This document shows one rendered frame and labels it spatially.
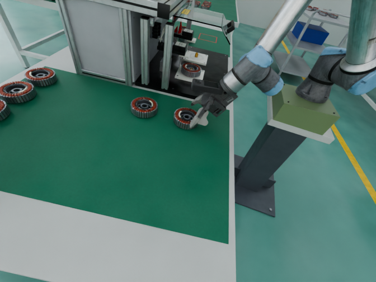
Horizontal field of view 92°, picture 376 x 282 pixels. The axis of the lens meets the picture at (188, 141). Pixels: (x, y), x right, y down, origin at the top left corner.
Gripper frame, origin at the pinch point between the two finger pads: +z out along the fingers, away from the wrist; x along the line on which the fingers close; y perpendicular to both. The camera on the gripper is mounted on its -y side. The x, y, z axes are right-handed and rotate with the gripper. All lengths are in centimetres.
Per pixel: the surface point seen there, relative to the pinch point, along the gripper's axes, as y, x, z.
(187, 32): -12, 60, -8
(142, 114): -15.5, -2.6, 10.6
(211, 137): 11.0, -7.5, -1.9
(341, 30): 375, 526, -171
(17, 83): -60, 3, 35
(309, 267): 121, -35, 21
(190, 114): 1.7, 2.8, 1.3
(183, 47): -12.6, 36.1, -8.0
